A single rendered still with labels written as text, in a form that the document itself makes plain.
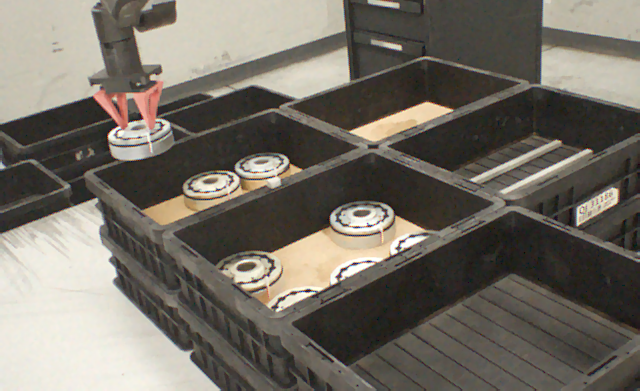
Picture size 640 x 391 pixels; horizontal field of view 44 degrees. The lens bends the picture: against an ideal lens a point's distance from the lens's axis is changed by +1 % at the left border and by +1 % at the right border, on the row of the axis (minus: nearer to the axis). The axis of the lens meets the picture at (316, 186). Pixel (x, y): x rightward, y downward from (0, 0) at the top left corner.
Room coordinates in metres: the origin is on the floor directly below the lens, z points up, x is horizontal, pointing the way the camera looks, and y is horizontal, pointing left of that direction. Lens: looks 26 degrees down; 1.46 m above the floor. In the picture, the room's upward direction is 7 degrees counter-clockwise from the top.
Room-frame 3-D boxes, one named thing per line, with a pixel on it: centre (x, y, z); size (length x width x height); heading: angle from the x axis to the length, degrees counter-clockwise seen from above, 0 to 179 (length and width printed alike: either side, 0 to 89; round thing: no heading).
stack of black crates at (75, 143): (2.53, 0.81, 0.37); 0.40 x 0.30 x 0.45; 126
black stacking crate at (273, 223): (0.98, -0.02, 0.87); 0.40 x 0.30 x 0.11; 123
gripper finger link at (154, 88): (1.24, 0.27, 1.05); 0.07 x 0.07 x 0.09; 70
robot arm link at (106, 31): (1.24, 0.28, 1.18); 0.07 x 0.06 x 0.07; 125
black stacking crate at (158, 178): (1.24, 0.15, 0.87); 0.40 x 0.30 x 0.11; 123
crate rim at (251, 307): (0.98, -0.02, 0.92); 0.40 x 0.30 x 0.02; 123
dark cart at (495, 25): (2.95, -0.55, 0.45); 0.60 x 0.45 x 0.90; 126
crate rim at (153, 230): (1.24, 0.15, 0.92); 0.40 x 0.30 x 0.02; 123
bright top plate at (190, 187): (1.30, 0.19, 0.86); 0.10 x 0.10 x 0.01
